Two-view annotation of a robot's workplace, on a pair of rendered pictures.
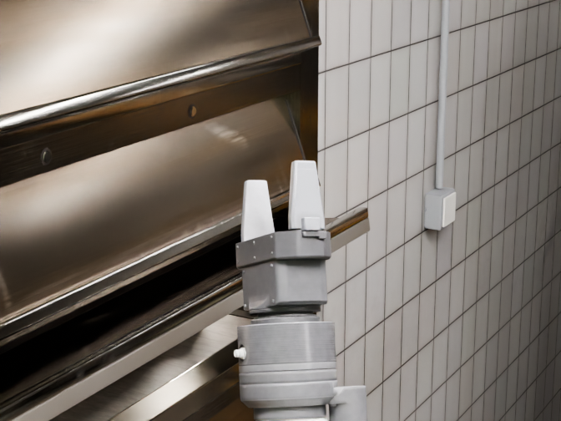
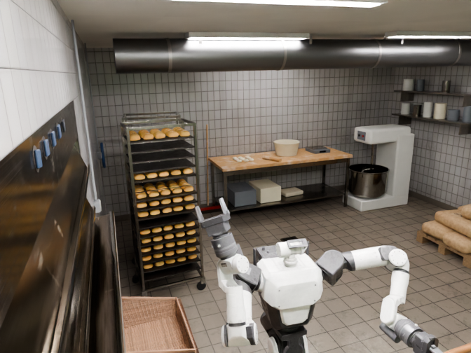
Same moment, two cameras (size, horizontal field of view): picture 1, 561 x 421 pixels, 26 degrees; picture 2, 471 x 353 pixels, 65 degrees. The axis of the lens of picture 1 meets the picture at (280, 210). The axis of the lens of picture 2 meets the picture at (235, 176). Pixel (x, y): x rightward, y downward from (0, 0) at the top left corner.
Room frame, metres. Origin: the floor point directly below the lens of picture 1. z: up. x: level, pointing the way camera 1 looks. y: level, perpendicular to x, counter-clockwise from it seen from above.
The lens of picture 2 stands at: (0.10, 0.93, 2.23)
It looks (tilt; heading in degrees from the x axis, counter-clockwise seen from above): 16 degrees down; 312
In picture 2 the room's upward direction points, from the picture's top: 1 degrees counter-clockwise
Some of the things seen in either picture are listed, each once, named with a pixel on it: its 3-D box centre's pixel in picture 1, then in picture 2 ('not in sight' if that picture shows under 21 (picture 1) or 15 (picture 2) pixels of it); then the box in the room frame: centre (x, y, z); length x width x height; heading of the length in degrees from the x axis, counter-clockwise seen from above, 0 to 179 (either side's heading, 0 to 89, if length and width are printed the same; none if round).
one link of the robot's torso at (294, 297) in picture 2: not in sight; (284, 284); (0.97, -0.36, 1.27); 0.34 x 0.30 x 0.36; 55
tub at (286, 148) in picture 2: not in sight; (286, 148); (3.50, -4.09, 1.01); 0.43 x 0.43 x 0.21
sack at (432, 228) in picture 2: not in sight; (448, 227); (1.05, -4.21, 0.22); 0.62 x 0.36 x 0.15; 66
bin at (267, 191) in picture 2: not in sight; (264, 190); (3.64, -3.68, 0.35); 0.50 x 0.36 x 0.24; 152
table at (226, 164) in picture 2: not in sight; (280, 182); (3.51, -3.92, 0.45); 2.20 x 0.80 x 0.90; 61
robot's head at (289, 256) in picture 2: not in sight; (289, 251); (0.92, -0.32, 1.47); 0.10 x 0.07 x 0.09; 55
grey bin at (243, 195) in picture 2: not in sight; (240, 193); (3.85, -3.31, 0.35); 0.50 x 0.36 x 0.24; 151
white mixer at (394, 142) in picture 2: not in sight; (376, 166); (2.38, -5.12, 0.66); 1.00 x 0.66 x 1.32; 61
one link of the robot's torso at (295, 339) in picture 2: not in sight; (280, 328); (1.00, -0.37, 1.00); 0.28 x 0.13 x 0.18; 151
